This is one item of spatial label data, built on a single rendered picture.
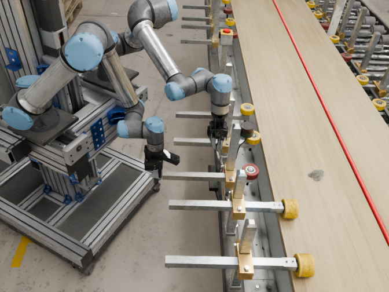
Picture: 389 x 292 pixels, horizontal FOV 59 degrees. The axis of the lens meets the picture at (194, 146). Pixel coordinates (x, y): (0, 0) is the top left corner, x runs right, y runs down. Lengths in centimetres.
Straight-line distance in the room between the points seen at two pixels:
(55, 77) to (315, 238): 116
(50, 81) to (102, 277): 137
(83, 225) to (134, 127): 104
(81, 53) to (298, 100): 137
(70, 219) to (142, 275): 57
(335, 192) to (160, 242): 125
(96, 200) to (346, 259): 160
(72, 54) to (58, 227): 136
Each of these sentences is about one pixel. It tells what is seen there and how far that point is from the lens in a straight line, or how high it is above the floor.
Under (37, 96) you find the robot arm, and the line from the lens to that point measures 142.
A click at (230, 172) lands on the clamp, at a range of 165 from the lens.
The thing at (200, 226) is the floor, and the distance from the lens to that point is 250.
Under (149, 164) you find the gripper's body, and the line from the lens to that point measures 155.
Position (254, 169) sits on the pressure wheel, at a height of 90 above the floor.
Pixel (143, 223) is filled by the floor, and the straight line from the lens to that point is 252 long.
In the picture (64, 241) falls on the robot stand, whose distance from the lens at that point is 226.
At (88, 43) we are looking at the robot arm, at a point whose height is 154.
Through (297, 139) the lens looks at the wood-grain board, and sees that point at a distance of 188.
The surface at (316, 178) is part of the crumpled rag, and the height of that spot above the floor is 91.
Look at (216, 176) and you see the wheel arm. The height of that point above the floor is 86.
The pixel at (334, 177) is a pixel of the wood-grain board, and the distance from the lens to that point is 174.
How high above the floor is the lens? 206
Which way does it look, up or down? 42 degrees down
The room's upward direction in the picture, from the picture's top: 4 degrees clockwise
